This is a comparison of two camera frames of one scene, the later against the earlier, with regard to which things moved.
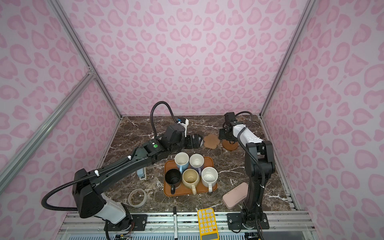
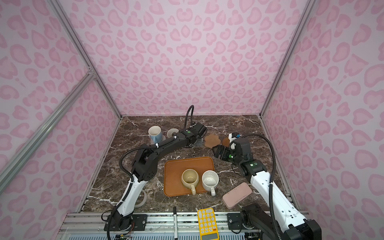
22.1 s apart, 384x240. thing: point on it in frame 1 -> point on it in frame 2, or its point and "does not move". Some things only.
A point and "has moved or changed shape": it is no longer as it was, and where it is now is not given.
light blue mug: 181,159 -> 155,134
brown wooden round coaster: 227,146 does not move
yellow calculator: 207,225 does not move
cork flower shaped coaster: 211,141 does not move
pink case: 236,195 does not move
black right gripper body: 224,134 -> 226,154
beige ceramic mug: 190,179 does not move
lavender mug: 196,161 has moved or changed shape
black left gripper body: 190,144 does not move
